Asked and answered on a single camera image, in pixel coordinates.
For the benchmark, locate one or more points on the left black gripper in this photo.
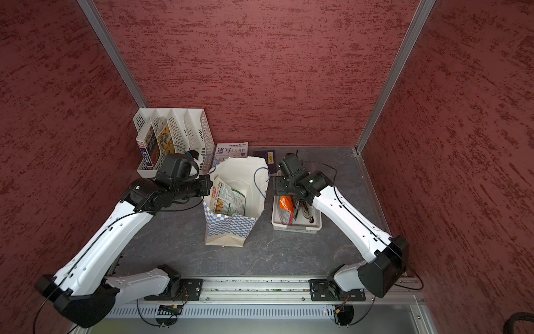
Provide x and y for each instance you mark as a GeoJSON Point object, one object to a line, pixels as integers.
{"type": "Point", "coordinates": [206, 184]}

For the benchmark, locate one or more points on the orange condiment packet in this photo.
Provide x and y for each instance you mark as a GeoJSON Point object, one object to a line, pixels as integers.
{"type": "Point", "coordinates": [287, 210]}

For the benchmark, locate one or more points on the white blue checkered paper bag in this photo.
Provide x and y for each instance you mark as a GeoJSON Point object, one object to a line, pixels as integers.
{"type": "Point", "coordinates": [250, 176]}

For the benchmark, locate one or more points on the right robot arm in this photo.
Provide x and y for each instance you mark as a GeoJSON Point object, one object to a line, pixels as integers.
{"type": "Point", "coordinates": [385, 257]}

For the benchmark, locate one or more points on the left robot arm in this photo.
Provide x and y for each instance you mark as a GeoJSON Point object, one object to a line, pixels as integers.
{"type": "Point", "coordinates": [84, 291]}

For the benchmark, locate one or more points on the dark navy notebook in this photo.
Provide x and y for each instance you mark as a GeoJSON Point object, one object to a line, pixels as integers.
{"type": "Point", "coordinates": [270, 158]}

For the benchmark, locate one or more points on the white plastic tray basket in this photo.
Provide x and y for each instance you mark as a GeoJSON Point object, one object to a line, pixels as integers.
{"type": "Point", "coordinates": [310, 229]}

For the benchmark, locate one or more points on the white booklet with text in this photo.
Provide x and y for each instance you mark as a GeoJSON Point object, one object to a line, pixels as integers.
{"type": "Point", "coordinates": [224, 151]}

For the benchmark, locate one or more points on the yellow magazine in rack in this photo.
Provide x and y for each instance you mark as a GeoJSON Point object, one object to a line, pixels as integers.
{"type": "Point", "coordinates": [164, 138]}

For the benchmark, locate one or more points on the blue white book in rack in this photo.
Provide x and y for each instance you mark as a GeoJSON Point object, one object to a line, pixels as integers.
{"type": "Point", "coordinates": [148, 146]}

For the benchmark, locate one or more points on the white file organizer rack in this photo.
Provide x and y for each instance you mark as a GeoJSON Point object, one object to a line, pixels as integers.
{"type": "Point", "coordinates": [173, 130]}

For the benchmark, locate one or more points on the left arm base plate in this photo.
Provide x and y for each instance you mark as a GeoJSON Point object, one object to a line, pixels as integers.
{"type": "Point", "coordinates": [190, 290]}

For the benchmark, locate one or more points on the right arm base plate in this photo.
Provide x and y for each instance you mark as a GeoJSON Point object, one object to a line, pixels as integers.
{"type": "Point", "coordinates": [325, 290]}

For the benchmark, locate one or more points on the aluminium rail base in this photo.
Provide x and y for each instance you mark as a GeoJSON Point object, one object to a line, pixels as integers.
{"type": "Point", "coordinates": [264, 298]}

